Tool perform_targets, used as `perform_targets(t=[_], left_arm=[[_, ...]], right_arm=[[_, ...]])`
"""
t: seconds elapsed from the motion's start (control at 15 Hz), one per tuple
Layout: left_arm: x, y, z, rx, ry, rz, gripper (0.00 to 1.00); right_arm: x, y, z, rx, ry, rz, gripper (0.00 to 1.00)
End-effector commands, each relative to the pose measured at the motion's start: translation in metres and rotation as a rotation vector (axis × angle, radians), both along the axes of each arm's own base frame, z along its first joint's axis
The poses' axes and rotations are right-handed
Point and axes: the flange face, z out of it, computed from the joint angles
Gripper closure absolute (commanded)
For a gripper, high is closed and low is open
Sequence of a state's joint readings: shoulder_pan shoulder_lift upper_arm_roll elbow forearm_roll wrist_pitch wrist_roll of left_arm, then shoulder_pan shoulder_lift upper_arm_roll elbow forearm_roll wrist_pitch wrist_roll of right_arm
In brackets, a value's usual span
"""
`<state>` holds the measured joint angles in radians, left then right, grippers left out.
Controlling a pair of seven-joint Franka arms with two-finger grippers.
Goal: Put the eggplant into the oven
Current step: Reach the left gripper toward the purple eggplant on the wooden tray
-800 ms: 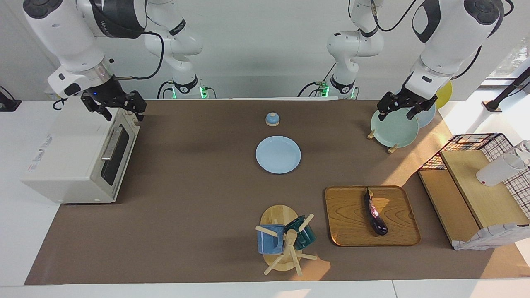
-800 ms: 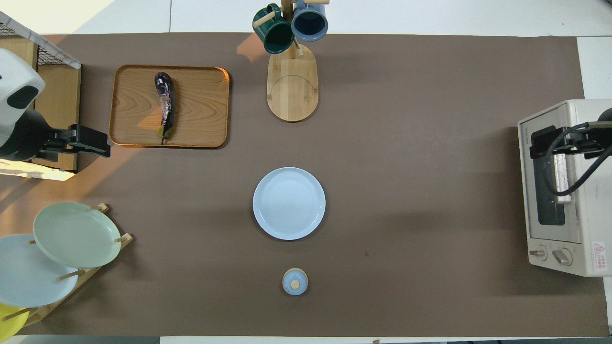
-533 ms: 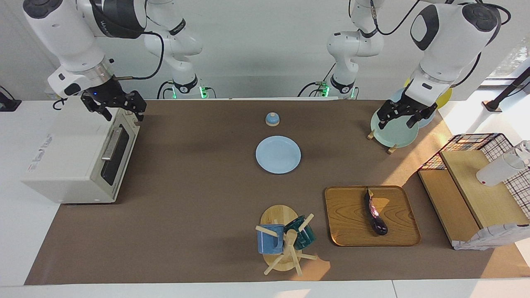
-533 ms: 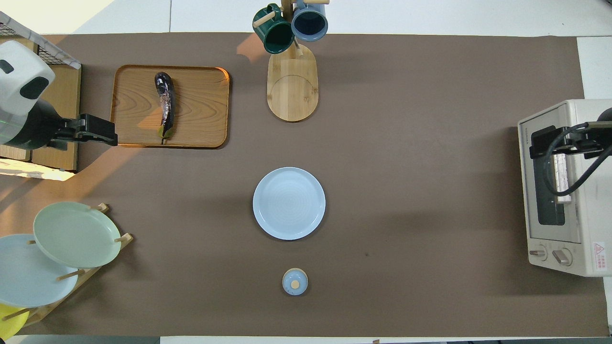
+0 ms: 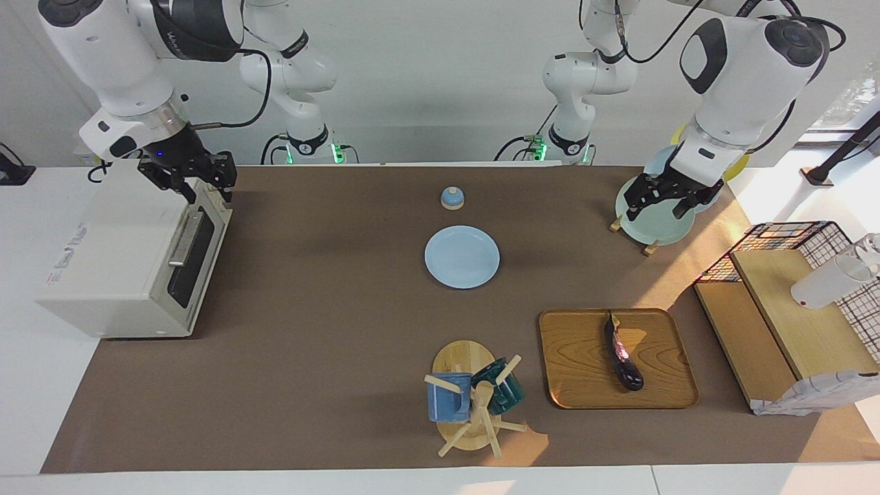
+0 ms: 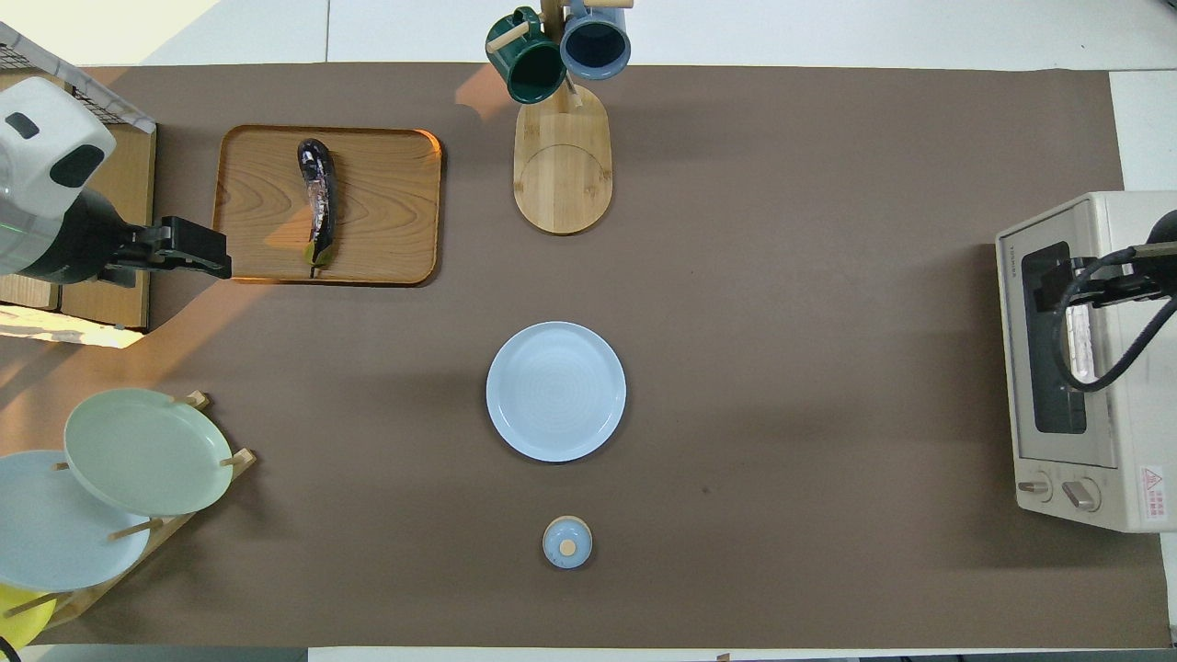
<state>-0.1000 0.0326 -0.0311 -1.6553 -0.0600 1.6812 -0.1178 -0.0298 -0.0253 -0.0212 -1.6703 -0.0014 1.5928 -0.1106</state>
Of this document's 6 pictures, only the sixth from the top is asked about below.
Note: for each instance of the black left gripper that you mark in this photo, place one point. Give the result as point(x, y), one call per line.
point(188, 248)

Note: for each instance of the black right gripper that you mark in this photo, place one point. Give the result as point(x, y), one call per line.
point(1117, 287)

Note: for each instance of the dark purple eggplant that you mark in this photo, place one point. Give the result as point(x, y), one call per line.
point(319, 198)

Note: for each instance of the beige toaster oven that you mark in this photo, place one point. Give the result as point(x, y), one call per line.
point(1136, 441)

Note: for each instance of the light blue round plate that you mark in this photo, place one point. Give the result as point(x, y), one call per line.
point(556, 391)

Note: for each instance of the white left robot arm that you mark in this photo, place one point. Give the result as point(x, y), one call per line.
point(46, 175)

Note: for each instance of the rectangular wooden tray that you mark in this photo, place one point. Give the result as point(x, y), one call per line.
point(386, 207)

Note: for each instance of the pale green plate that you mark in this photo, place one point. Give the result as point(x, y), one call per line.
point(147, 450)

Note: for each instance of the wooden dish rack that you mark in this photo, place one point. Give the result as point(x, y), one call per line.
point(165, 533)

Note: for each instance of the pale blue racked plate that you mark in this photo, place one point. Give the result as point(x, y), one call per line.
point(55, 533)

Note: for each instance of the brown table mat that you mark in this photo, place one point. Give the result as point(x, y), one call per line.
point(782, 322)

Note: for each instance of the wooden mug tree stand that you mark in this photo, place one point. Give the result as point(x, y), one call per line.
point(563, 175)

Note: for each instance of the dark green mug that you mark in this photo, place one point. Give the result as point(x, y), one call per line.
point(529, 64)

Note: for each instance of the yellow plate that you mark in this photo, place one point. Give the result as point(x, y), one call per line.
point(14, 625)

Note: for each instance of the blue grey mug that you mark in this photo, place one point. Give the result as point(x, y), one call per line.
point(596, 44)

